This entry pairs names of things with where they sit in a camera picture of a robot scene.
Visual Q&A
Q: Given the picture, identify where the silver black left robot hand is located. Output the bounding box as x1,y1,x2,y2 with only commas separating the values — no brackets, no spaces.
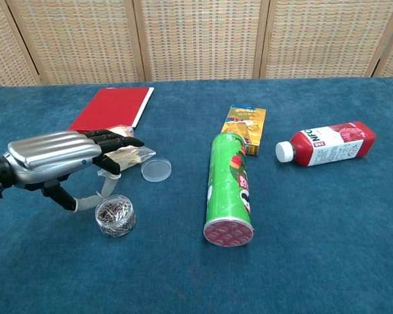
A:
3,129,145,213

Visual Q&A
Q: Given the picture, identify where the red notebook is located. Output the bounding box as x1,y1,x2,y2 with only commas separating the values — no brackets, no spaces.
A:
68,86,155,133

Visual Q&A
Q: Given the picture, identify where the clear bag of snacks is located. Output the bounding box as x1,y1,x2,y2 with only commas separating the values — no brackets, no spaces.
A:
97,125,157,179

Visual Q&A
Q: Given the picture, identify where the clear jar of paperclips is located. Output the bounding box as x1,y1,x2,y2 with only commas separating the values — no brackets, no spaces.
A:
94,194,137,239

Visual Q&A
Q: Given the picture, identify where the clear round plastic lid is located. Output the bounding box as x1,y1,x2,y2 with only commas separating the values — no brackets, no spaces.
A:
141,157,172,182

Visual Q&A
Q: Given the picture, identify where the green chips can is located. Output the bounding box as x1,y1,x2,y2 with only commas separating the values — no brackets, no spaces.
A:
202,131,255,249

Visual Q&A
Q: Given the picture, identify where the yellow carton box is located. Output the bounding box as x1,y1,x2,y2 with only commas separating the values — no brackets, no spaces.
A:
220,104,267,156

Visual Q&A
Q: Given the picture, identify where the blue table cloth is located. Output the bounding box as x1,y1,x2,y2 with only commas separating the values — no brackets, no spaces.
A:
0,77,393,314

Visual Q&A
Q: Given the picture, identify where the red juice bottle white cap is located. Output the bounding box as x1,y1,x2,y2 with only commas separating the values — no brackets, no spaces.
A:
275,120,377,167

